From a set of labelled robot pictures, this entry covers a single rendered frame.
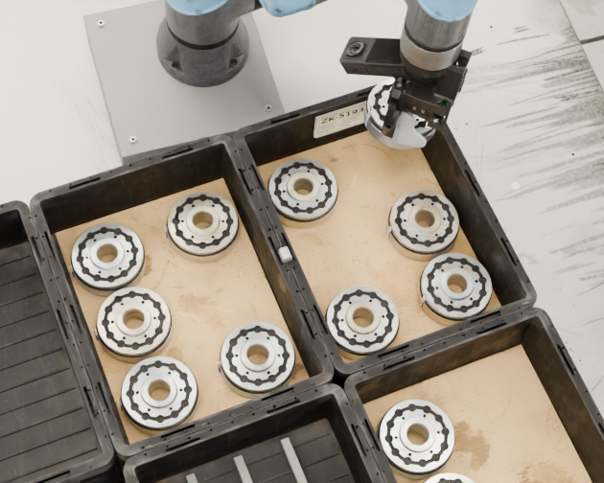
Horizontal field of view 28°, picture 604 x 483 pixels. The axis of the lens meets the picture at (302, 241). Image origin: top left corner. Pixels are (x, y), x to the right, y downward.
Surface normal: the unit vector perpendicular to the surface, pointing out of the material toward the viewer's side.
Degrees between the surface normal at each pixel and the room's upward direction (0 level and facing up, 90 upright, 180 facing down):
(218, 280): 0
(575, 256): 0
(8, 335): 0
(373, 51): 29
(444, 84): 90
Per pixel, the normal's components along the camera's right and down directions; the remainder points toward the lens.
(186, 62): -0.29, 0.70
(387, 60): -0.41, -0.52
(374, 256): 0.05, -0.44
